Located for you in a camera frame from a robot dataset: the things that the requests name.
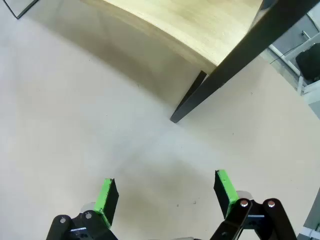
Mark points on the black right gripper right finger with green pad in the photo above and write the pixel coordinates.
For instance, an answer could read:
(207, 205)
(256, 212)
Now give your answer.
(226, 190)

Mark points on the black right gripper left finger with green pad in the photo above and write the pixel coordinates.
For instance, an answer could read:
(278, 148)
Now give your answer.
(106, 200)

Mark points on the grey panel with dark edge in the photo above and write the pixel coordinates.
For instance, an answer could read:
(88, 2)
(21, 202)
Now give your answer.
(17, 6)

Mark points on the white metal table frame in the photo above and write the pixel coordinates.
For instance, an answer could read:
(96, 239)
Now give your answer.
(290, 58)

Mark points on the wooden shelf with black frame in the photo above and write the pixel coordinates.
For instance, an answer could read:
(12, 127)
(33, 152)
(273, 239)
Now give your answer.
(200, 25)

